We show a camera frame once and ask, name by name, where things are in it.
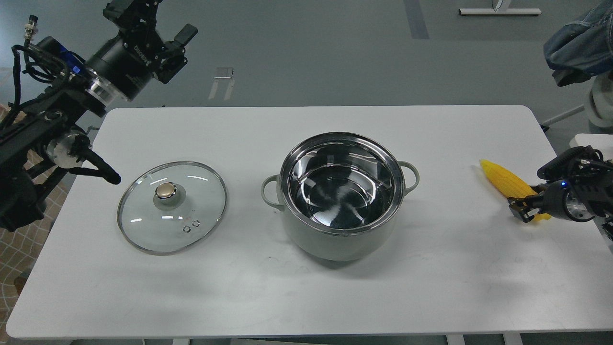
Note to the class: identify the white stand base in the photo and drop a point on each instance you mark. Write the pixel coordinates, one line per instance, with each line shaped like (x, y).
(500, 8)

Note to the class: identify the white round object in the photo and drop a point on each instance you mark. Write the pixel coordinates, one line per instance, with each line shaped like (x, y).
(599, 104)

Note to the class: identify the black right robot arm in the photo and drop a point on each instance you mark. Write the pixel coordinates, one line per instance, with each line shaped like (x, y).
(578, 187)

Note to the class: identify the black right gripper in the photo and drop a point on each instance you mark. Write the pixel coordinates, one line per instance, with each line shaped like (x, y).
(552, 201)

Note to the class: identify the yellow corn cob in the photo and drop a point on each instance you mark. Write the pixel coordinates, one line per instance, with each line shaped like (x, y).
(508, 184)

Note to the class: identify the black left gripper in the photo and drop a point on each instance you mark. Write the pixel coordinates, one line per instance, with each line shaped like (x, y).
(137, 53)

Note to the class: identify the blue denim garment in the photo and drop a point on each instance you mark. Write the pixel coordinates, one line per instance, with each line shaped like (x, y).
(582, 48)

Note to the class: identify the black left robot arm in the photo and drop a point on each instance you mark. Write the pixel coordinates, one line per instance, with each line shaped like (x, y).
(54, 87)

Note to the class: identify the grey steel cooking pot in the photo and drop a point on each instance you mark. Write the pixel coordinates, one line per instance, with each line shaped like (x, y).
(339, 194)

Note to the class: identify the glass pot lid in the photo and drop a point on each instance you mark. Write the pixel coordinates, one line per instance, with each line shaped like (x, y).
(172, 207)

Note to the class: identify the beige checkered cloth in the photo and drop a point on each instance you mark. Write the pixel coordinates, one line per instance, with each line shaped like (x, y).
(19, 251)

